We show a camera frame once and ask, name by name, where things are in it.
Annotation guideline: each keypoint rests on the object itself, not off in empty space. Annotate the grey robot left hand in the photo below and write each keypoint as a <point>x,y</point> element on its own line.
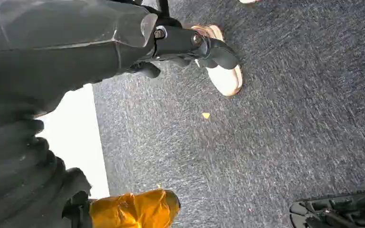
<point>59,41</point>

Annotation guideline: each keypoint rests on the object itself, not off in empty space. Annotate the small yellow scrap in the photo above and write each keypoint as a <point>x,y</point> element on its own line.
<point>205,115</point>

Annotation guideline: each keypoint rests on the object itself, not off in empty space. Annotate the black robot foot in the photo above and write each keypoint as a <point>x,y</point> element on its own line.
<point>340,210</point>

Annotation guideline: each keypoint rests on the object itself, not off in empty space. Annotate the person's pale shoe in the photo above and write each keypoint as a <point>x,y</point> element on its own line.
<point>226,81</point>
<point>248,1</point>

